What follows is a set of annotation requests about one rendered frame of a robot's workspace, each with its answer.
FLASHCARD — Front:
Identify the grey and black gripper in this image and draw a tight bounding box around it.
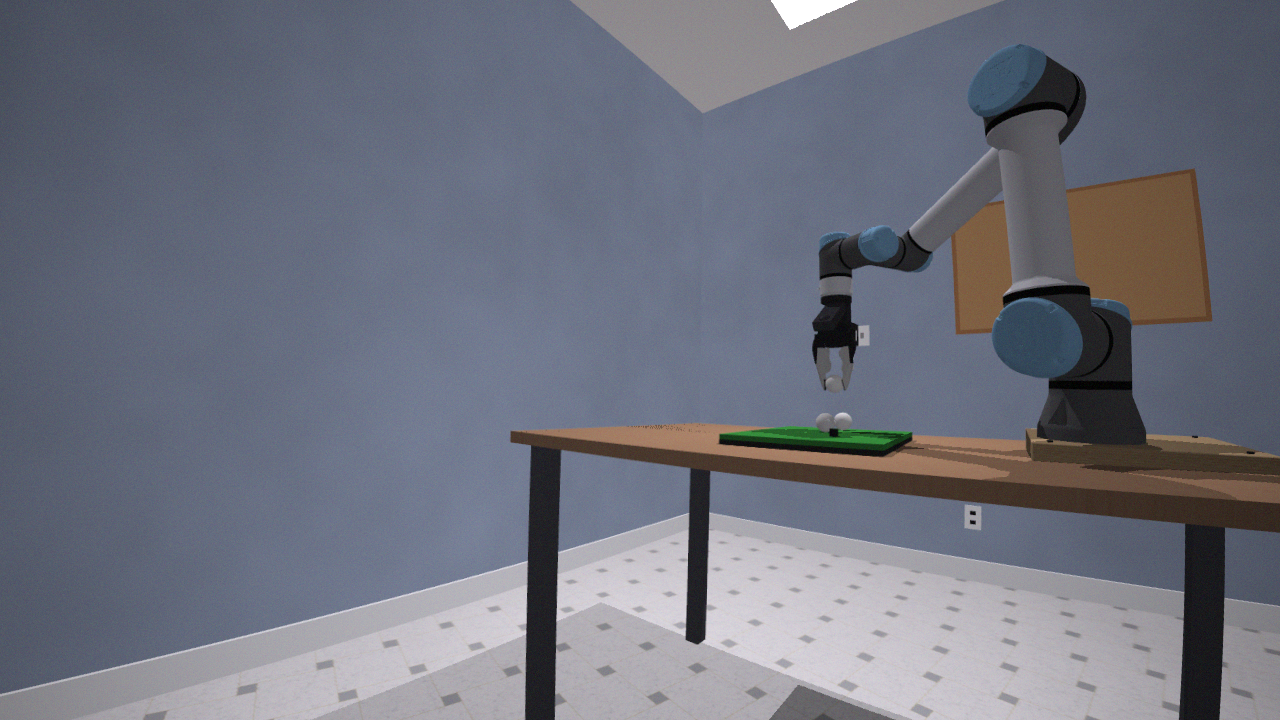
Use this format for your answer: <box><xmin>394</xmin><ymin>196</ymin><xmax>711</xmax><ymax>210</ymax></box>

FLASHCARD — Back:
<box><xmin>812</xmin><ymin>295</ymin><xmax>858</xmax><ymax>391</ymax></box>

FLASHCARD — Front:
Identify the green turf mat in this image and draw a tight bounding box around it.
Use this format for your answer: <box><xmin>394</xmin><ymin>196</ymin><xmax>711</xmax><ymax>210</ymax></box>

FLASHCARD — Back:
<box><xmin>719</xmin><ymin>427</ymin><xmax>913</xmax><ymax>457</ymax></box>

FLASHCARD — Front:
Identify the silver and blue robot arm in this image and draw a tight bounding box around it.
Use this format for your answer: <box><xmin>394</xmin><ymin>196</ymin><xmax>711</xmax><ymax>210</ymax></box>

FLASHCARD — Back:
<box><xmin>818</xmin><ymin>44</ymin><xmax>1146</xmax><ymax>445</ymax></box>

